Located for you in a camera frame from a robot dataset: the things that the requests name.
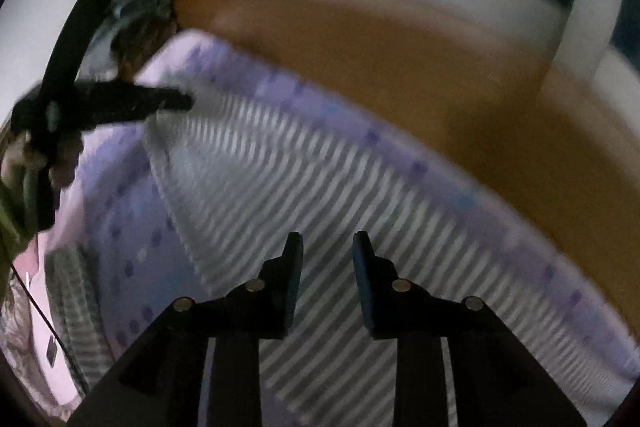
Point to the person's left forearm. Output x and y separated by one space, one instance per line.
10 227

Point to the purple dotted bedsheet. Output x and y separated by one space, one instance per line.
125 187

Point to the dark clothes pile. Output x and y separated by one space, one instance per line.
135 7

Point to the grey white striped garment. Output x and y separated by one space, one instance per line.
350 187

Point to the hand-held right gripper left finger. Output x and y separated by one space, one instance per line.
292 277

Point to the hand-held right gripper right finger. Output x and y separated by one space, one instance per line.
362 277

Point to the person's left hand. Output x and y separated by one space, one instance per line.
67 157

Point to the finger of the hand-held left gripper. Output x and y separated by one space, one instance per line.
140 102

